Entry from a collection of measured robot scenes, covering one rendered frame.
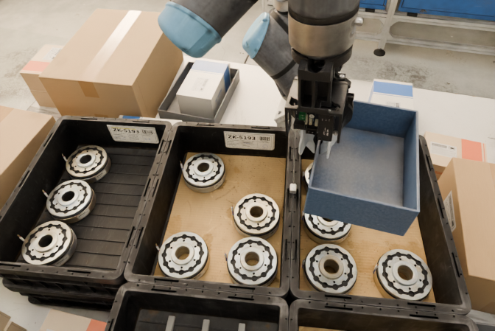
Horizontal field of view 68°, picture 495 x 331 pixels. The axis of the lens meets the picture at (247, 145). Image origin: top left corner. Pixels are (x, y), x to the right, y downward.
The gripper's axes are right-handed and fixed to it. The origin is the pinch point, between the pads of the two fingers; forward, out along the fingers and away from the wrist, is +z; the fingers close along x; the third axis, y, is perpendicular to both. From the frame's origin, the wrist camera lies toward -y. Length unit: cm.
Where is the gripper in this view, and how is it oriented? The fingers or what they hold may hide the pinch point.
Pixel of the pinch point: (318, 143)
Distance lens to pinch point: 59.9
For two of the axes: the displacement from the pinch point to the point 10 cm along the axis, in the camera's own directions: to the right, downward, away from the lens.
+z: 1.1, 6.6, 7.4
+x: 9.5, 1.4, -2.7
